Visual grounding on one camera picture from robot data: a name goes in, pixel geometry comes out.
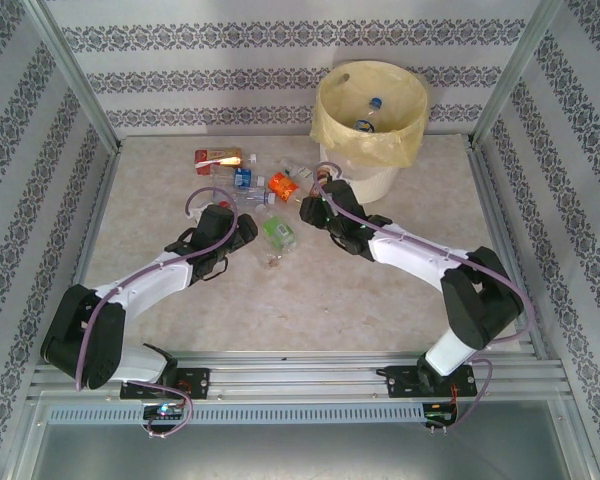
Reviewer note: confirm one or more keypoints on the yellow plastic bin bag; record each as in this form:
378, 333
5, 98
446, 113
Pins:
330, 115

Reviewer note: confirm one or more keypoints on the clear bottle green label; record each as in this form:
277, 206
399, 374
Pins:
278, 231

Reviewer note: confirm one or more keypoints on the aluminium frame post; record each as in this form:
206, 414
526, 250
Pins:
516, 75
79, 75

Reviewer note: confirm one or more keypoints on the red snack packet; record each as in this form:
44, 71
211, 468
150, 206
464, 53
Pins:
210, 160

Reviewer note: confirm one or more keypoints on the small controller circuit board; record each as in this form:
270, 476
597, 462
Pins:
162, 411
440, 415

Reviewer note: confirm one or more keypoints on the grey metal panel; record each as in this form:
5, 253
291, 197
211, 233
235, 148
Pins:
300, 455

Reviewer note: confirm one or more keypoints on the clear bottle green neck band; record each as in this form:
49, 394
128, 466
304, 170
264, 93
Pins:
295, 167

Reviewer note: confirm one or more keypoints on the clear bottle white cap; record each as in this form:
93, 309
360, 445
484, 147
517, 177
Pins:
220, 172

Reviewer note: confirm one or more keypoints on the clear bottle yellow blue label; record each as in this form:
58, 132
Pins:
366, 125

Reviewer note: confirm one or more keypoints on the aluminium side rail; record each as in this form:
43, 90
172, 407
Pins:
101, 200
492, 200

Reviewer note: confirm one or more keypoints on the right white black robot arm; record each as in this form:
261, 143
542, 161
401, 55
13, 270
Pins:
410, 250

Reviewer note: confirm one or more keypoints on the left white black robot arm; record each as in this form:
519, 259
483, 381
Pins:
150, 285

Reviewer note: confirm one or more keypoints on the clear bottle orange label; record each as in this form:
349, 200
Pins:
282, 186

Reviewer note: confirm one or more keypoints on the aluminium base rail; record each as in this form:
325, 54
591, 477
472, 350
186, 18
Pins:
300, 375

